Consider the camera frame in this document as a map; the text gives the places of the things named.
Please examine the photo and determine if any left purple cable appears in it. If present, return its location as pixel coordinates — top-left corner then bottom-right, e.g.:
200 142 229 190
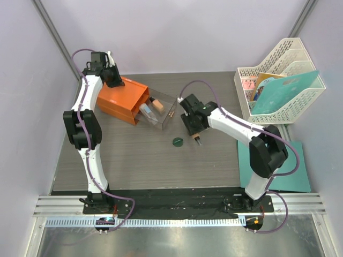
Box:
71 47 136 232

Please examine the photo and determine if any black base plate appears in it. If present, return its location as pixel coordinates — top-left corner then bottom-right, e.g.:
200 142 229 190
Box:
79 187 274 220

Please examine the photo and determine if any yellow book in holder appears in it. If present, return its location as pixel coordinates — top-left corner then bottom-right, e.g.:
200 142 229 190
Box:
250 72 285 101

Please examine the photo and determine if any green puff with strap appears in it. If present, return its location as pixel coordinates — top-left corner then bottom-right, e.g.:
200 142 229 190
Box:
172 137 183 147

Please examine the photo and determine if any pink booklet in holder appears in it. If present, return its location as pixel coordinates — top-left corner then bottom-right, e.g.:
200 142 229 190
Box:
241 77 257 101

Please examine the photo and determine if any teal clipboard on table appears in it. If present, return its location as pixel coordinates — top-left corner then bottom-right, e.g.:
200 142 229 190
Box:
237 141 311 193

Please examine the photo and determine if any white slotted cable duct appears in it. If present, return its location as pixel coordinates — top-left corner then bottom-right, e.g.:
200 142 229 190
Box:
45 216 246 228

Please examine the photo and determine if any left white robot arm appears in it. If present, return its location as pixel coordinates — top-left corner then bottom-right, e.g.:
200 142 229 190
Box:
63 50 124 214

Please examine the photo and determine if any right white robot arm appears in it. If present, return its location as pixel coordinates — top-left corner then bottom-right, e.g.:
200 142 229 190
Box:
177 94 288 211

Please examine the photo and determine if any teal plastic folder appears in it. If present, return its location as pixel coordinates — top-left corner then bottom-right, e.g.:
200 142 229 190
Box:
251 70 319 115

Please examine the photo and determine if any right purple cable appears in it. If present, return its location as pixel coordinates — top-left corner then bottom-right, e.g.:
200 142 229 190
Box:
178 80 300 233

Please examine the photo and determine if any peach foundation bottle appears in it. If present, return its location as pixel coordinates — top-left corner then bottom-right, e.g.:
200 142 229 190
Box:
150 97 165 114

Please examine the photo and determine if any peach bottle black cap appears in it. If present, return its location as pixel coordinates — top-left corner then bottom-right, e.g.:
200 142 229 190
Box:
191 133 202 146

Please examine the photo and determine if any aluminium rail frame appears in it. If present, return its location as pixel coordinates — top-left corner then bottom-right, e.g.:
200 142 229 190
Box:
33 193 326 217

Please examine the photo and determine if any clear drawer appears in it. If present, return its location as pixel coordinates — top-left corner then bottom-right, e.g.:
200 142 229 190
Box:
134 88 177 130
132 108 150 124

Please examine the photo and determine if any purple cable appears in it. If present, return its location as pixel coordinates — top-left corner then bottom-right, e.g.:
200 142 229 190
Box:
178 80 300 233
71 47 136 232

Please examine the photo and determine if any clear plastic tube bottle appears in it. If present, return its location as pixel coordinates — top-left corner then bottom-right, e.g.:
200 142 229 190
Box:
139 103 158 125

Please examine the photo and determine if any orange drawer organizer box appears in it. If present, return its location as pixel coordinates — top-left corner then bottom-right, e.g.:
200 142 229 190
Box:
96 77 150 126

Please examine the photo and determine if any white mesh file holder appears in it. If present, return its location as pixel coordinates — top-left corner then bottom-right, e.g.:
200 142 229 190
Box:
234 37 326 124

